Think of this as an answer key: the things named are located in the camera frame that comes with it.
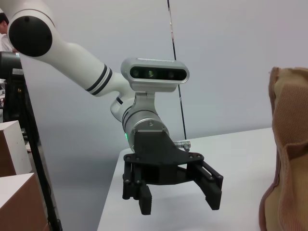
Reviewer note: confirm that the silver left camera bracket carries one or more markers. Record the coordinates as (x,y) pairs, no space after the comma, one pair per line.
(144,101)

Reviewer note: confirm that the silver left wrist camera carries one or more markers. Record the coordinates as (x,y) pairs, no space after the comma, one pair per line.
(154,73)

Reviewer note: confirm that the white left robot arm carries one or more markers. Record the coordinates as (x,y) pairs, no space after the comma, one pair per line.
(79,60)

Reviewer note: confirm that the person in white shirt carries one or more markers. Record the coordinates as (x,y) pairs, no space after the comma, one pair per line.
(3,31)

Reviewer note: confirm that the black stand post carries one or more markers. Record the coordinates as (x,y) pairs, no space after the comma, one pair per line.
(41,163)

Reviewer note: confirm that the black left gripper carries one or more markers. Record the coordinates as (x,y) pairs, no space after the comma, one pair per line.
(154,149)

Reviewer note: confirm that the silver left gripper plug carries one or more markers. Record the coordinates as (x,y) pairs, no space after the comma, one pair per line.
(183,145)

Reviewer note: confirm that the dark background equipment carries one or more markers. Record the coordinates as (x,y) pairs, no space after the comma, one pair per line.
(14,101)

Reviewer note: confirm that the white-topped cardboard box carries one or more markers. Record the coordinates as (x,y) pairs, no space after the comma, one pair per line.
(12,149)
(21,204)

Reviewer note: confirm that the khaki canvas food bag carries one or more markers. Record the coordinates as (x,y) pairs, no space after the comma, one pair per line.
(288,144)

